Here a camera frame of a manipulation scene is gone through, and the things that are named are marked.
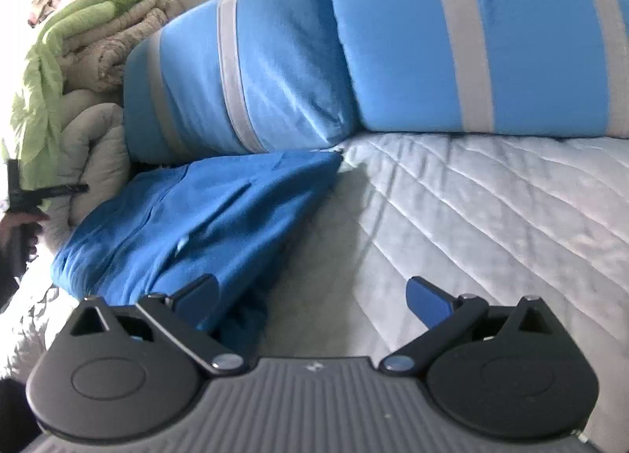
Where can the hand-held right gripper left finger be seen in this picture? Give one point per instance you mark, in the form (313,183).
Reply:
(199,295)

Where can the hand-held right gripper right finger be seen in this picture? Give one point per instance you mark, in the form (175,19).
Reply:
(425,303)

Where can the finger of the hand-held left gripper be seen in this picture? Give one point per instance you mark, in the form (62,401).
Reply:
(64,190)

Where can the blue fleece jacket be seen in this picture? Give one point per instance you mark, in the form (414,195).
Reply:
(196,217)

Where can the person's left hand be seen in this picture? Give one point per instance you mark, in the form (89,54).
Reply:
(14,229)

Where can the white quilted bedspread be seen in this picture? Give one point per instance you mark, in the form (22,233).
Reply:
(467,217)

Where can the green and beige folded comforter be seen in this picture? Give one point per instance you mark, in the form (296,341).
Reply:
(59,89)

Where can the blue pillow with grey stripes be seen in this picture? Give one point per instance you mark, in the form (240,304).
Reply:
(285,64)
(403,40)

